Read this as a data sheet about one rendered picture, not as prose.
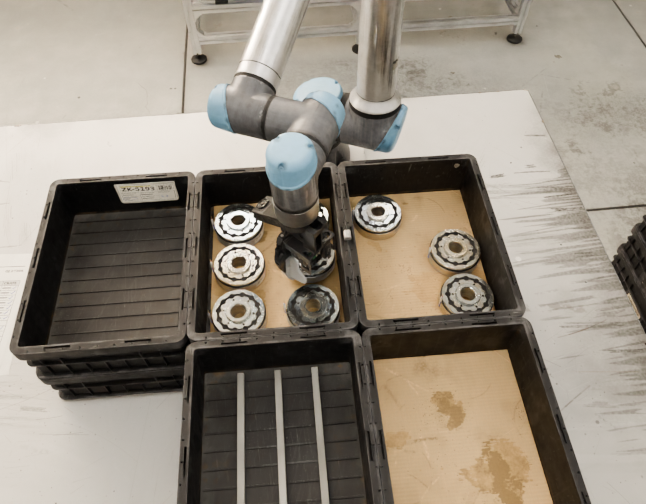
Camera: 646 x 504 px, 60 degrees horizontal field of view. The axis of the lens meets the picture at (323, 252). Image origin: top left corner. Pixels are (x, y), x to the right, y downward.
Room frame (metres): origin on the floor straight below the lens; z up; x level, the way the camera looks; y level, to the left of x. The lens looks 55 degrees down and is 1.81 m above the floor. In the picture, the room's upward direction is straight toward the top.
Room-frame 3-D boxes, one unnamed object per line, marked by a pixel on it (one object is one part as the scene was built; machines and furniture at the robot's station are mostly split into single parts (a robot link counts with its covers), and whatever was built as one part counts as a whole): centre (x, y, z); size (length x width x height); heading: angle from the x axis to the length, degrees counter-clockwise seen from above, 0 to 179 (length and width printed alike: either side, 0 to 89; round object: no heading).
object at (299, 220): (0.60, 0.04, 1.09); 0.08 x 0.08 x 0.05
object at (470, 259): (0.67, -0.27, 0.86); 0.10 x 0.10 x 0.01
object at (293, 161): (0.60, 0.05, 1.17); 0.09 x 0.08 x 0.11; 160
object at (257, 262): (0.63, 0.17, 0.86); 0.10 x 0.10 x 0.01
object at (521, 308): (0.67, -0.20, 0.92); 0.40 x 0.30 x 0.02; 5
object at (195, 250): (0.64, 0.10, 0.92); 0.40 x 0.30 x 0.02; 5
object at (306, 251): (0.60, 0.03, 1.01); 0.09 x 0.08 x 0.12; 50
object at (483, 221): (0.67, -0.20, 0.87); 0.40 x 0.30 x 0.11; 5
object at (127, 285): (0.61, 0.40, 0.87); 0.40 x 0.30 x 0.11; 5
